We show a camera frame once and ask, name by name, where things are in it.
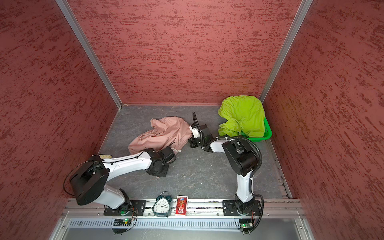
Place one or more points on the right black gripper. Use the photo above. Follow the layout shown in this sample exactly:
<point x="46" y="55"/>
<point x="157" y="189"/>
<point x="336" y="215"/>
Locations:
<point x="191" y="141"/>

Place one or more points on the left green circuit board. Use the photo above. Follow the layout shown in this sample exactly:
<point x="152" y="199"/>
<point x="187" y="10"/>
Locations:
<point x="122" y="223"/>

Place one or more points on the lime green shorts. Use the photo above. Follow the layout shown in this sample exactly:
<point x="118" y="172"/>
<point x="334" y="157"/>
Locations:
<point x="244" y="116"/>

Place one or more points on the right green circuit board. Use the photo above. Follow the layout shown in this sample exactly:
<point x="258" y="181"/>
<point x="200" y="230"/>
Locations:
<point x="246" y="225"/>

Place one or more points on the aluminium mounting rail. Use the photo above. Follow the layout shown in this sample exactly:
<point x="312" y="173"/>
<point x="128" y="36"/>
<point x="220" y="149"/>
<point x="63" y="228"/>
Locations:
<point x="196" y="208"/>

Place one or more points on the green plastic basket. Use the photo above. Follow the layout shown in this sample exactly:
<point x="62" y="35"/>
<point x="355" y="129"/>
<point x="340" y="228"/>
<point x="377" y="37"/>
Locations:
<point x="267" y="134"/>

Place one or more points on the aluminium corner post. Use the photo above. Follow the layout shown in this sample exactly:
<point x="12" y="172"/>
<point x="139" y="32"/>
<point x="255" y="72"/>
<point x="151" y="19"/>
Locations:
<point x="290" y="37"/>
<point x="80" y="35"/>

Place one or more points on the green circuit board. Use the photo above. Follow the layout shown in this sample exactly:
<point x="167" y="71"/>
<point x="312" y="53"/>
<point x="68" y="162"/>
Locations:
<point x="246" y="225"/>
<point x="122" y="223"/>

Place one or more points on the white perforated cable duct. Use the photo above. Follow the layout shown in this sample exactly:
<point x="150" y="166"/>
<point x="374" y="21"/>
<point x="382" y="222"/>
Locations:
<point x="158" y="223"/>

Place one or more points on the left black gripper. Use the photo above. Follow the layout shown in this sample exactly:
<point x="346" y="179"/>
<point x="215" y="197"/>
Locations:
<point x="163" y="174"/>

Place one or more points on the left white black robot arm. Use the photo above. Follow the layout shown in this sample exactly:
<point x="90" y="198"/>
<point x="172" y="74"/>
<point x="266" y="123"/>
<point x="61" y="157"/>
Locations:
<point x="89" y="179"/>

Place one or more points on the dark green alarm clock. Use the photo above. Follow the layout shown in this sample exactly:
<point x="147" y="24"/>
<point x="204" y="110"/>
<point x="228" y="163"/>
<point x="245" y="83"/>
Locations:
<point x="162" y="206"/>

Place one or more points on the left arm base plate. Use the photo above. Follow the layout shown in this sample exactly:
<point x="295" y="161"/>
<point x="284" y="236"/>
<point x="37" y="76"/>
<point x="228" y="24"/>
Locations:
<point x="133" y="208"/>

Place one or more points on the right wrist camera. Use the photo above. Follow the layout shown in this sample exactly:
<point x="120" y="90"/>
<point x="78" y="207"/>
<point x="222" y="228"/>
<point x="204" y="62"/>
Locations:
<point x="195" y="131"/>

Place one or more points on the red playing card box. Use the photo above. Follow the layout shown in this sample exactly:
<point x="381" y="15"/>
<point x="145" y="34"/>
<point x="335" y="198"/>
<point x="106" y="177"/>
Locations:
<point x="181" y="206"/>

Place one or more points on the beige calculator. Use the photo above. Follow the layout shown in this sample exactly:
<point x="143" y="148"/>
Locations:
<point x="105" y="156"/>

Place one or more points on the right aluminium corner post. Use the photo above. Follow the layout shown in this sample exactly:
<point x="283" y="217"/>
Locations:
<point x="290" y="37"/>

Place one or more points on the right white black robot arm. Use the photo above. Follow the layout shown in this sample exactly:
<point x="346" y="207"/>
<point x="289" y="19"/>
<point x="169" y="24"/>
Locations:
<point x="244" y="157"/>

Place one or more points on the pink shorts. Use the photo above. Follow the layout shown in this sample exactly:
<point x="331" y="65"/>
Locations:
<point x="173" y="132"/>

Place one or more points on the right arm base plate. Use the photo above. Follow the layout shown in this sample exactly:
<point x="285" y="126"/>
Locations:
<point x="231" y="207"/>

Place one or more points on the left aluminium corner post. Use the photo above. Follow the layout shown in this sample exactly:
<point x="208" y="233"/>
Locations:
<point x="80" y="35"/>

